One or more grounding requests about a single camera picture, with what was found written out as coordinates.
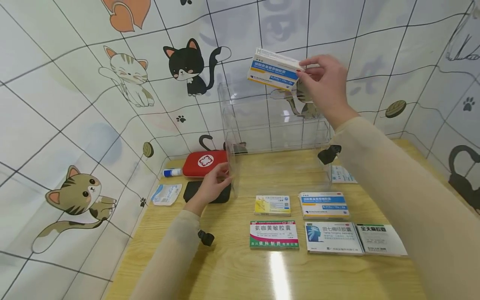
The person's right forearm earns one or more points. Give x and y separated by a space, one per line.
405 208

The clear acrylic box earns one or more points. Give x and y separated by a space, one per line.
275 137

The white blue flat packet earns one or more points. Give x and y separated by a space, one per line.
166 194

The person's right hand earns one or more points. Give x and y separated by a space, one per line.
332 89

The small white blue tube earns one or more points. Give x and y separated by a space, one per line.
172 172

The person's left hand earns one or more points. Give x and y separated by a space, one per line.
210 187

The red first aid pouch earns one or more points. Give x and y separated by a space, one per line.
204 163

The green red medicine box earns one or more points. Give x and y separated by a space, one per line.
274 235

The white box blue head print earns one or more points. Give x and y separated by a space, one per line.
333 238

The yellow medicine box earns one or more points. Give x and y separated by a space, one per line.
272 205

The black wrist band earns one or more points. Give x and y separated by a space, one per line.
329 154
206 238

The white grey medicine box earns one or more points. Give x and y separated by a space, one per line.
380 240

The white light blue packet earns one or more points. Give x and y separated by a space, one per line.
342 174

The person's left forearm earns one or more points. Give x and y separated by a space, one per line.
168 260

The white blue orange medicine box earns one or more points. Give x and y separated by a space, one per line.
324 205
273 70

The black pouch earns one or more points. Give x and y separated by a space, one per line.
192 192

